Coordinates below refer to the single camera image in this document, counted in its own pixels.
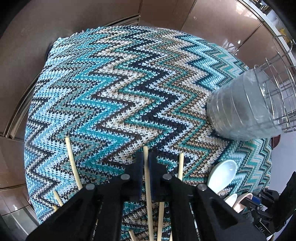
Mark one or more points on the zigzag knitted table cloth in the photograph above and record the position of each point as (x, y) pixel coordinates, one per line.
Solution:
(114, 90)

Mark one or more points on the lower kitchen cabinets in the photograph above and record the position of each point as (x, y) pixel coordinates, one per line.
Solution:
(30, 28)

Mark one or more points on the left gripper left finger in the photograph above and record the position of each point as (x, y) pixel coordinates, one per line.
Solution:
(94, 212)

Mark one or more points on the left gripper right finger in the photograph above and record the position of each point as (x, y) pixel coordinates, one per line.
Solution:
(196, 212)

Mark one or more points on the wire utensil holder with cup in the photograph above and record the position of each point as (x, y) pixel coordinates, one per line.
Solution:
(259, 103)

